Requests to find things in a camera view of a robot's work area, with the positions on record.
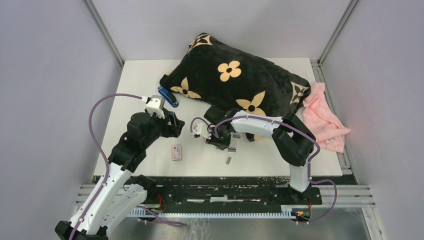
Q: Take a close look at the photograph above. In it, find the blue stapler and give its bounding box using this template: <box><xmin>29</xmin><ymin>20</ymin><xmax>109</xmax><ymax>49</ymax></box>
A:
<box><xmin>157</xmin><ymin>85</ymin><xmax>179</xmax><ymax>108</ymax></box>

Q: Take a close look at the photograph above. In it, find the white cable duct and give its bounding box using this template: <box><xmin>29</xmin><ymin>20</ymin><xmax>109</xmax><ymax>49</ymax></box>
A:
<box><xmin>125</xmin><ymin>205</ymin><xmax>312</xmax><ymax>220</ymax></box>

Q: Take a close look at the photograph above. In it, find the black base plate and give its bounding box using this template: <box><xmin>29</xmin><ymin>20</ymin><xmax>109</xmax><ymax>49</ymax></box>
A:
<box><xmin>92</xmin><ymin>174</ymin><xmax>359</xmax><ymax>215</ymax></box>

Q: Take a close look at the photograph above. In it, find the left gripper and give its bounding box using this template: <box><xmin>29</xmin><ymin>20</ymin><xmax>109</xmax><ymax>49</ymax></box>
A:
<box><xmin>142</xmin><ymin>110</ymin><xmax>185</xmax><ymax>148</ymax></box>

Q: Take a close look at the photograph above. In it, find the black pillow with beige flowers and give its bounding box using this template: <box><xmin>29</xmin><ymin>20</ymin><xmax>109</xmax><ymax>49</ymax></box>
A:
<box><xmin>159</xmin><ymin>32</ymin><xmax>311</xmax><ymax>117</ymax></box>

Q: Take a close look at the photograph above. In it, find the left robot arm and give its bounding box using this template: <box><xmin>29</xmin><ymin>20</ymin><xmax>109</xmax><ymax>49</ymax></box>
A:
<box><xmin>54</xmin><ymin>111</ymin><xmax>185</xmax><ymax>240</ymax></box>

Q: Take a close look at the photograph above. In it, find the pink cloth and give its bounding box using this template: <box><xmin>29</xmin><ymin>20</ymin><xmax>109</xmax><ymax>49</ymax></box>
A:
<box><xmin>302</xmin><ymin>82</ymin><xmax>351</xmax><ymax>154</ymax></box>

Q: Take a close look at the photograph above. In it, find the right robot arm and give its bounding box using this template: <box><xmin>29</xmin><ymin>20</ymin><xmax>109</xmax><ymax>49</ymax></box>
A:
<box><xmin>190</xmin><ymin>106</ymin><xmax>321</xmax><ymax>204</ymax></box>

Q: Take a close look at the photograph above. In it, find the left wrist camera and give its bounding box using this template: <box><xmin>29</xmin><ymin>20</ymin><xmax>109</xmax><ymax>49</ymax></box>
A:
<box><xmin>141</xmin><ymin>95</ymin><xmax>165</xmax><ymax>119</ymax></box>

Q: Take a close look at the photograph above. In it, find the closed red white staple box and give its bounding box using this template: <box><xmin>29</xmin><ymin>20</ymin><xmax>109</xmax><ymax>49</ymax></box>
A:
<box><xmin>171</xmin><ymin>145</ymin><xmax>182</xmax><ymax>161</ymax></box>

